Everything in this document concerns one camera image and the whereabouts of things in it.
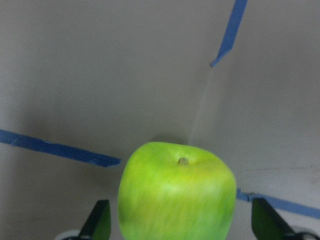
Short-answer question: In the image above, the green apple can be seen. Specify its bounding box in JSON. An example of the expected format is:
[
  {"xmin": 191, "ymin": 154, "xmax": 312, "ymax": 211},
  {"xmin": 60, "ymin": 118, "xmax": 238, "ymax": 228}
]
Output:
[{"xmin": 117, "ymin": 142, "xmax": 237, "ymax": 240}]

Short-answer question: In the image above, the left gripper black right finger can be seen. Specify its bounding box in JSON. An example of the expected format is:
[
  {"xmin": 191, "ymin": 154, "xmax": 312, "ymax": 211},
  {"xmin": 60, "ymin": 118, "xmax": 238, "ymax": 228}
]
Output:
[{"xmin": 251, "ymin": 197, "xmax": 296, "ymax": 240}]

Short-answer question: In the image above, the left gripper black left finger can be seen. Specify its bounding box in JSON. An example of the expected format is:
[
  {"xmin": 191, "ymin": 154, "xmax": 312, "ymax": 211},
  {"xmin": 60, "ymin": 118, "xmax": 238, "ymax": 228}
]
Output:
[{"xmin": 77, "ymin": 199, "xmax": 111, "ymax": 240}]

